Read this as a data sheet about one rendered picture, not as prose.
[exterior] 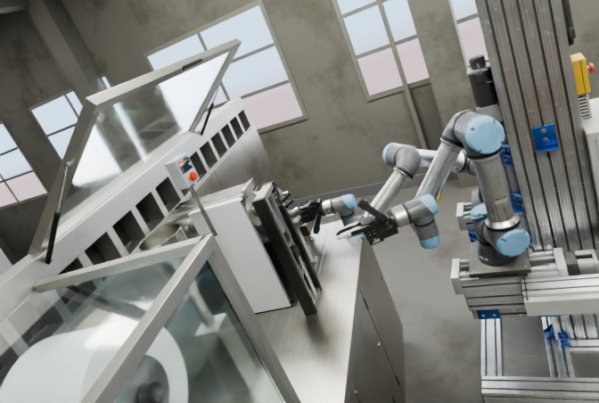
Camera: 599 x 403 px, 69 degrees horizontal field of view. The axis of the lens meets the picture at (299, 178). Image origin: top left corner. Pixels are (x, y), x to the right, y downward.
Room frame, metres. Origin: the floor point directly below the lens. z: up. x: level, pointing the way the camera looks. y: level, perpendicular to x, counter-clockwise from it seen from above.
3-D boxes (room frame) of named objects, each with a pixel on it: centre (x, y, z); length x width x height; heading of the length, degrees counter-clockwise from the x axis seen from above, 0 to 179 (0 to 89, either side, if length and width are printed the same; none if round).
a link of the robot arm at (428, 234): (1.39, -0.35, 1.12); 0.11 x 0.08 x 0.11; 176
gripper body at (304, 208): (1.95, 0.00, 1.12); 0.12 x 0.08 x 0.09; 70
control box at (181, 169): (1.42, 0.34, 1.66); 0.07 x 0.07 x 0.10; 59
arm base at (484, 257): (1.49, -0.62, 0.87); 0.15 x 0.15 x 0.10
